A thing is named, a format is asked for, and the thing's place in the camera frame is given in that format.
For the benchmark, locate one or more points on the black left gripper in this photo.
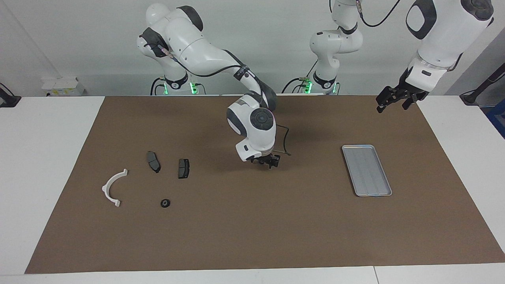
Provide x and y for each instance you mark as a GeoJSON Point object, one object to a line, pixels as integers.
{"type": "Point", "coordinates": [404, 90]}

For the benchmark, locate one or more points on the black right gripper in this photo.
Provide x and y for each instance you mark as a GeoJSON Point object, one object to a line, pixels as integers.
{"type": "Point", "coordinates": [268, 158]}

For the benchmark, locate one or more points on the large black bearing gear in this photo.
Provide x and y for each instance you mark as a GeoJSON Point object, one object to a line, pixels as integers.
{"type": "Point", "coordinates": [165, 203]}

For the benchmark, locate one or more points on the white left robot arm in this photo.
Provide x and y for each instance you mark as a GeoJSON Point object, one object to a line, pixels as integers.
{"type": "Point", "coordinates": [446, 31]}

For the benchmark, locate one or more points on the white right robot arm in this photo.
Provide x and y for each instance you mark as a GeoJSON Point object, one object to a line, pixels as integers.
{"type": "Point", "coordinates": [197, 47]}

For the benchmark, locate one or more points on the silver metal tray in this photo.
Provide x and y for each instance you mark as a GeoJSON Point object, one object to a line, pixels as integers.
{"type": "Point", "coordinates": [367, 171]}

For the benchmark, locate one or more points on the brown table mat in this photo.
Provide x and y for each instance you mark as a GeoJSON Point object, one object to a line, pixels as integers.
{"type": "Point", "coordinates": [252, 228]}

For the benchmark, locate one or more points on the rectangular dark brake pad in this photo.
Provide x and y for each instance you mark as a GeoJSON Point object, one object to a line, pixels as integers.
{"type": "Point", "coordinates": [184, 169]}

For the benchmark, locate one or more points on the blue object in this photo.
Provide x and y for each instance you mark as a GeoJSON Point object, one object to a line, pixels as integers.
{"type": "Point", "coordinates": [499, 118]}

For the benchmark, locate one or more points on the curved dark brake pad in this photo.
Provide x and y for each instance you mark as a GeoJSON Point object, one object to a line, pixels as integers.
{"type": "Point", "coordinates": [153, 161]}

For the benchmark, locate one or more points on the white box with labels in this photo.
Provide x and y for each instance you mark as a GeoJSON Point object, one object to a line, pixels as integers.
{"type": "Point", "coordinates": [63, 86]}

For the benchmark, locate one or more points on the black table clamp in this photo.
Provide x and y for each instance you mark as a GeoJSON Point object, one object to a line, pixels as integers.
{"type": "Point", "coordinates": [10, 101]}

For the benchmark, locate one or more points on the white curved plastic bracket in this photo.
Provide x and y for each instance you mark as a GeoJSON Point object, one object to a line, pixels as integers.
{"type": "Point", "coordinates": [104, 189]}

